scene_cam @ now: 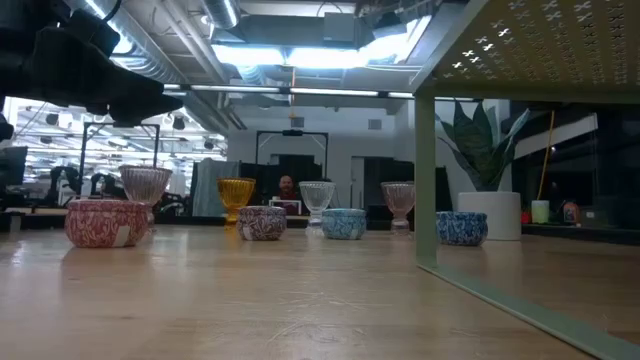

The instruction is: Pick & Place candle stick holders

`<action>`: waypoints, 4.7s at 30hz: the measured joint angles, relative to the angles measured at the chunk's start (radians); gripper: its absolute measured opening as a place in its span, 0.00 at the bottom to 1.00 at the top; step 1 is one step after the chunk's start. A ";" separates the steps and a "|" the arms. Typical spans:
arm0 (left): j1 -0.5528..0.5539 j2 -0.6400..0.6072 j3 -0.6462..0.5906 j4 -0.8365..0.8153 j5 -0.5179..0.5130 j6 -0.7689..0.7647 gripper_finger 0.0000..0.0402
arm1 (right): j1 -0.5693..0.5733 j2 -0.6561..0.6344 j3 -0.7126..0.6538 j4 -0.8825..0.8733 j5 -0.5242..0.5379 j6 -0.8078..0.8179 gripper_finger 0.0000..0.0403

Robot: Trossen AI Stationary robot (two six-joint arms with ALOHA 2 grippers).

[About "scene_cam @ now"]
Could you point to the small red container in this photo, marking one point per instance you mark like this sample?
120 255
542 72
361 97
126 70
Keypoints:
525 217

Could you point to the orange bottle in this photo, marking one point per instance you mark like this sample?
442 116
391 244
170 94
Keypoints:
571 212

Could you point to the person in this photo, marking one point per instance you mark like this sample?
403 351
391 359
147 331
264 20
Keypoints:
286 184

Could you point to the black computer monitor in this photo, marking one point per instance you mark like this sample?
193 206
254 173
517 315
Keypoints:
12 165

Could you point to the long linear ceiling light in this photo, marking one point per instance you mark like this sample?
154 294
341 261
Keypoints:
280 90

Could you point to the dark blue patterned candle tin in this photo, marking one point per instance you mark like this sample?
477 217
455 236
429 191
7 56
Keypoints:
461 229

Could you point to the small pink glass candle holder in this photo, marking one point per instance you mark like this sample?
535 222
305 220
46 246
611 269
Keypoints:
398 200

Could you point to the black metal rig frame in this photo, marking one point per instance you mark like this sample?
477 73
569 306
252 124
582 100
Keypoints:
83 150

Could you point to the grey wall vent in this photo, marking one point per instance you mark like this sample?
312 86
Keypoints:
297 122
375 124

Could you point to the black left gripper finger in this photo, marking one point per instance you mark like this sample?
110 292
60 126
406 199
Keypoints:
129 117
145 99

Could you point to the amber ribbed glass candle holder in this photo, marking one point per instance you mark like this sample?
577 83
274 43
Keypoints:
235 192

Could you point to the large pink ribbed glass holder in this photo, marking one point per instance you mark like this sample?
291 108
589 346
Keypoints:
145 185

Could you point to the black storage cabinet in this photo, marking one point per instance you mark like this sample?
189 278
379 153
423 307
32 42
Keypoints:
375 175

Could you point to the grey ceiling box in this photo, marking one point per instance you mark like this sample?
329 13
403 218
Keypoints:
340 27

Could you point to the silver ventilation duct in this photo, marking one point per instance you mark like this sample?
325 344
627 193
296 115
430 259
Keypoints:
222 12

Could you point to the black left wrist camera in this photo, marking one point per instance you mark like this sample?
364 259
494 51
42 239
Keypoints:
95 32

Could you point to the green perforated metal shelf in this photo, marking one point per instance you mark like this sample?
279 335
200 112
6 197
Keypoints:
425 175

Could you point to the grey hanging cloth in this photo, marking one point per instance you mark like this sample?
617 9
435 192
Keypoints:
210 190

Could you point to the light blue patterned candle tin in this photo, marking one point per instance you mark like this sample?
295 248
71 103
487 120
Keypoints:
344 225

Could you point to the clear glass candle holder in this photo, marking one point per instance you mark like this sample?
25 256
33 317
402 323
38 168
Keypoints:
316 195

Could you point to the pale green cup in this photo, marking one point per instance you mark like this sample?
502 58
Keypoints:
540 212

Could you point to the green snake plant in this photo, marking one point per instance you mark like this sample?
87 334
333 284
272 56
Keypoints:
475 150

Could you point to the red patterned candle tin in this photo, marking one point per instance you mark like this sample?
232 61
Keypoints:
100 225

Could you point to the purple patterned candle tin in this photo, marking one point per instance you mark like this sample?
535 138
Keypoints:
261 224

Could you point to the black rig frame with camera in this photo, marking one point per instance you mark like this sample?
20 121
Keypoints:
257 150

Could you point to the white round planter pot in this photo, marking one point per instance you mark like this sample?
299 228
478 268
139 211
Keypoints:
495 215

